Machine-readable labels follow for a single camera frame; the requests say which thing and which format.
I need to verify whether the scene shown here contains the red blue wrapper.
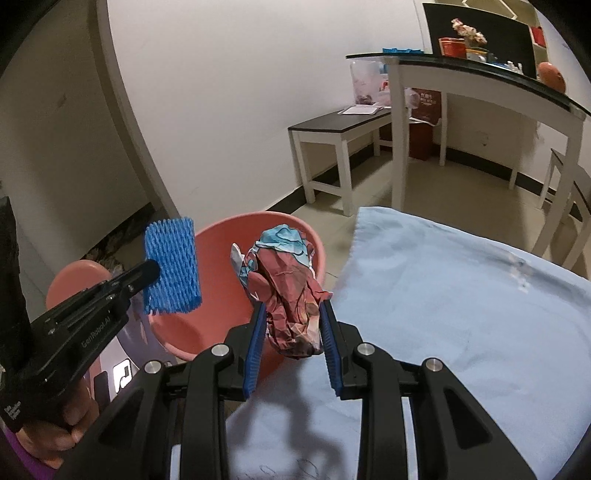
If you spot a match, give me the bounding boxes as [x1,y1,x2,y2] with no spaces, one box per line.
[231,224,332,360]

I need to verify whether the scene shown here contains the pink plastic bucket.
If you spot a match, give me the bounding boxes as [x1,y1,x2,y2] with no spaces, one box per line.
[148,211,327,363]

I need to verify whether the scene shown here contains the white table black glass top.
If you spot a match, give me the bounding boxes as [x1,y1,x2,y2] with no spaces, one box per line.
[346,50,591,260]

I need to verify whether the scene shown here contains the black television screen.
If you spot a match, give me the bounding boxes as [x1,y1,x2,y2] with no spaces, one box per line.
[422,2,537,62]

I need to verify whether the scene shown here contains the black box white symbol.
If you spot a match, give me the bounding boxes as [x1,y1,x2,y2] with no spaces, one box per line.
[95,361,136,398]

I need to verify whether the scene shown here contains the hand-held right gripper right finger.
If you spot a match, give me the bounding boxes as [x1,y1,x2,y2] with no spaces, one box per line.
[318,300,536,480]

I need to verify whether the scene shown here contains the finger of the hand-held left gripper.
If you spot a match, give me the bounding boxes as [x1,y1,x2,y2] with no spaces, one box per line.
[85,260,161,315]

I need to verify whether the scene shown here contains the person's left hand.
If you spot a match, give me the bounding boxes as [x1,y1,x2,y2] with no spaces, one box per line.
[21,381,100,469]

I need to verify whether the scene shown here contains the pink plastic stool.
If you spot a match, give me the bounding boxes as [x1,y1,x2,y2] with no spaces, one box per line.
[45,260,114,320]

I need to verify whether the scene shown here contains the red bin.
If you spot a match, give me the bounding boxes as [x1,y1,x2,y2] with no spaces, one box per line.
[409,121,435,161]

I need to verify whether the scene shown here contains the light blue printed blanket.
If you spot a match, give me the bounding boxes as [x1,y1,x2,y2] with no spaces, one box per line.
[168,206,591,480]

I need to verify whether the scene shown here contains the dark patterned mat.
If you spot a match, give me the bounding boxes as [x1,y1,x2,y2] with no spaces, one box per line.
[82,208,154,274]

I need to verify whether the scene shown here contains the orange red round ornament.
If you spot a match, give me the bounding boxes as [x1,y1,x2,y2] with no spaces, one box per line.
[537,61,567,95]

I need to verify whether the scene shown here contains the blue foam net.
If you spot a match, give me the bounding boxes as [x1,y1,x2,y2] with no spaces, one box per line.
[143,217,203,315]

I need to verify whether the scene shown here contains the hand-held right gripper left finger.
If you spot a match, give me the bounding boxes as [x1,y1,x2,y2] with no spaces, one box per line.
[55,302,269,480]

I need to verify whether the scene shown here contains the white bench black top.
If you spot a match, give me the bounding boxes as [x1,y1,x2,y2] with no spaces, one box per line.
[531,148,591,271]
[288,107,394,217]

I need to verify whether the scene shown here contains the clear plastic bag with items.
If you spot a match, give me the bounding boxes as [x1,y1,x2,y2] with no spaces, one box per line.
[349,60,391,107]

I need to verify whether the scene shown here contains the packets on glass table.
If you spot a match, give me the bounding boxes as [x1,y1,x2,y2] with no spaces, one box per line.
[466,47,525,75]

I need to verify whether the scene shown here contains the dark red paper bag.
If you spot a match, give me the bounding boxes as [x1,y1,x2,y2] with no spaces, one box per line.
[410,88,442,127]

